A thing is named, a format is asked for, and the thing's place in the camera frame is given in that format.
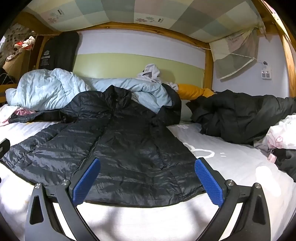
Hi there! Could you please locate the light blue duvet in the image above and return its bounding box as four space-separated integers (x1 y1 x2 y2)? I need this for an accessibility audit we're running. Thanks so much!
5 68 173 114

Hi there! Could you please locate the folded checkered curtain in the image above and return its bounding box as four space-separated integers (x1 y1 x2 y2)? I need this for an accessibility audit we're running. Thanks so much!
209 27 266 80

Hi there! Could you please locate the white grey hoodie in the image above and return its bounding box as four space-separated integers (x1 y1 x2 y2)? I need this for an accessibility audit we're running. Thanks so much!
136 64 161 84

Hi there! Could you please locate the red white hanging garment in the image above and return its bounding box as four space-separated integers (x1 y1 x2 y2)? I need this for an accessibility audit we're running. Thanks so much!
14 36 35 50

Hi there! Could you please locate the white power socket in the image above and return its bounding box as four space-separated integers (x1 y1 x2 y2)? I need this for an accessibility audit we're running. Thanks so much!
259 66 273 80

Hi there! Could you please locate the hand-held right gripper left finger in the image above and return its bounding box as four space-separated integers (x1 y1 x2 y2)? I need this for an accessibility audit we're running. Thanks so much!
24 158 102 241

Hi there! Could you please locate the dark grey cloth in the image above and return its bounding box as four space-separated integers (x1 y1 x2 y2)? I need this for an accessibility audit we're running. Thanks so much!
274 148 296 181

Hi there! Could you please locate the dark green padded jacket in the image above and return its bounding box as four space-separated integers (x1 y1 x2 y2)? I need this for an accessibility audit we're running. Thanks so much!
186 90 296 145

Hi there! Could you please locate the pale green pillow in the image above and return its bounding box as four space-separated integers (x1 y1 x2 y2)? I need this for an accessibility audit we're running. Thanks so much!
180 100 193 121

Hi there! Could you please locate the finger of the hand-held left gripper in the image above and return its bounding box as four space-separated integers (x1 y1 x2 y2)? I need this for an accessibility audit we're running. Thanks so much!
0 138 11 154

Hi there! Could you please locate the white pink printed cloth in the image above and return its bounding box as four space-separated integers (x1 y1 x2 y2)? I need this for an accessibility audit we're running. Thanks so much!
253 115 296 151

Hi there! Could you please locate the yellow pillow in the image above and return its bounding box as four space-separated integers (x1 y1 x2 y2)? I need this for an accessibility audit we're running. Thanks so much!
177 83 216 100

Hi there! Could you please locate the wooden bed frame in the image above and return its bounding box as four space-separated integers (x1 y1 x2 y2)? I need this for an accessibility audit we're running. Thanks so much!
0 0 296 105

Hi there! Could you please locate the black hanging garment bag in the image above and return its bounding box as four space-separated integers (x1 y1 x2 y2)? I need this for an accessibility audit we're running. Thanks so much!
38 31 80 71

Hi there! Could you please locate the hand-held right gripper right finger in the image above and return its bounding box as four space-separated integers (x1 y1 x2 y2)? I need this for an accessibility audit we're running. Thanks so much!
194 158 271 241

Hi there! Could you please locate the black puffer jacket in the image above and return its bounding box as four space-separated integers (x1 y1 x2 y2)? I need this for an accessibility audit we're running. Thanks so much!
0 84 206 207

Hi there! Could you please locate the patterned lace curtain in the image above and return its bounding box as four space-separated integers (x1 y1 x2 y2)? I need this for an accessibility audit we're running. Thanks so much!
0 24 30 58

